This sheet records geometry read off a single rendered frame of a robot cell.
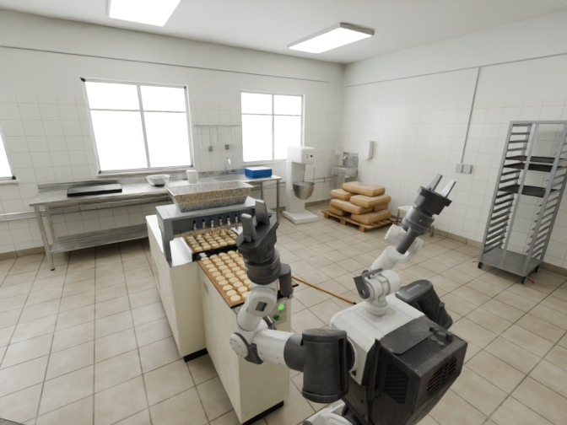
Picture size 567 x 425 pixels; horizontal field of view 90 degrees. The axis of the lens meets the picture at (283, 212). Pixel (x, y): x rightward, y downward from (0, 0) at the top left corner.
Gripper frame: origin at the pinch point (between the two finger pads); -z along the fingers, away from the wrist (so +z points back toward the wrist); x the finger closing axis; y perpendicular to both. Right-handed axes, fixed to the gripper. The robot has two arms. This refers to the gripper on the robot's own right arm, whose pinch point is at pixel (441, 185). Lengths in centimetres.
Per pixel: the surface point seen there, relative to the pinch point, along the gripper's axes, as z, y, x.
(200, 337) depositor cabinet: 179, 67, 51
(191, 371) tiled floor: 197, 52, 48
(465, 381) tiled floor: 120, 43, -135
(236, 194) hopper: 72, 102, 64
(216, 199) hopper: 79, 95, 76
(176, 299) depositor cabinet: 148, 65, 76
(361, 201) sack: 106, 357, -134
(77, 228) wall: 289, 281, 264
